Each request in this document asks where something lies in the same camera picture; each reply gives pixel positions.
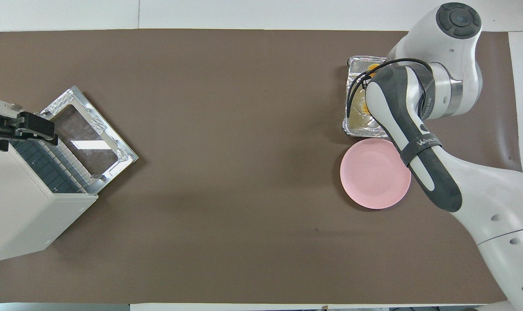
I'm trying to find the aluminium foil tray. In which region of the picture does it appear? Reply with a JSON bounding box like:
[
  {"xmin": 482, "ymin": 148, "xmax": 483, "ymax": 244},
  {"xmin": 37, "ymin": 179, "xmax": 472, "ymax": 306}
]
[{"xmin": 342, "ymin": 55, "xmax": 390, "ymax": 138}]

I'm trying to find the sliced yellow bread loaf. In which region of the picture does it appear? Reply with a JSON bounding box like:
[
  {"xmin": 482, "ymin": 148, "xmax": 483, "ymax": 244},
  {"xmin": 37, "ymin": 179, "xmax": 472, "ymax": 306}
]
[{"xmin": 357, "ymin": 63, "xmax": 381, "ymax": 116}]

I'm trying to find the cream toaster oven body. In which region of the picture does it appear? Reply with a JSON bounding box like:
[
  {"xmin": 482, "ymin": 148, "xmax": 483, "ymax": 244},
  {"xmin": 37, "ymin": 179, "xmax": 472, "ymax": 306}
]
[{"xmin": 0, "ymin": 137, "xmax": 99, "ymax": 264}]

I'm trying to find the glass oven door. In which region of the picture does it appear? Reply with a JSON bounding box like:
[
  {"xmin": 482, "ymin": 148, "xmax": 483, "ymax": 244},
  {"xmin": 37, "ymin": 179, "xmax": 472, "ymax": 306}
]
[{"xmin": 36, "ymin": 86, "xmax": 139, "ymax": 194}]

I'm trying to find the brown paper table mat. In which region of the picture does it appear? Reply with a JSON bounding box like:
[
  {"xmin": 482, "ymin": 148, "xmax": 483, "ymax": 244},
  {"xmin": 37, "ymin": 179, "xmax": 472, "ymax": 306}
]
[{"xmin": 0, "ymin": 29, "xmax": 523, "ymax": 304}]

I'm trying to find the pink round plate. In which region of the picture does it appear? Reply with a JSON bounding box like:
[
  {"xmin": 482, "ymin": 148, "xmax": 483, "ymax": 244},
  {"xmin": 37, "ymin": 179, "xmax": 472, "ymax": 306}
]
[{"xmin": 340, "ymin": 139, "xmax": 411, "ymax": 211}]

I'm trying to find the metal oven wire rack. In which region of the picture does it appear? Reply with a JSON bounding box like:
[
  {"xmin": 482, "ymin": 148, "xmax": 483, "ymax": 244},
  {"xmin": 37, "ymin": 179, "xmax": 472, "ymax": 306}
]
[{"xmin": 10, "ymin": 137, "xmax": 93, "ymax": 195}]

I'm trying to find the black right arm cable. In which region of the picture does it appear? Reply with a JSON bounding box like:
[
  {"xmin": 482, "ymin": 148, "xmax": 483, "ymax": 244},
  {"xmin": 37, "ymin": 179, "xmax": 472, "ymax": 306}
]
[{"xmin": 347, "ymin": 58, "xmax": 436, "ymax": 118}]

